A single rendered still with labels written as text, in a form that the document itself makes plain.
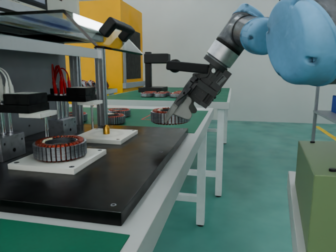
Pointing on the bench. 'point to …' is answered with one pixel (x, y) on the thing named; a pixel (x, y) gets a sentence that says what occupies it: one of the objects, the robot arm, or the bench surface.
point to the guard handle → (111, 26)
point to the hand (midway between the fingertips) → (168, 116)
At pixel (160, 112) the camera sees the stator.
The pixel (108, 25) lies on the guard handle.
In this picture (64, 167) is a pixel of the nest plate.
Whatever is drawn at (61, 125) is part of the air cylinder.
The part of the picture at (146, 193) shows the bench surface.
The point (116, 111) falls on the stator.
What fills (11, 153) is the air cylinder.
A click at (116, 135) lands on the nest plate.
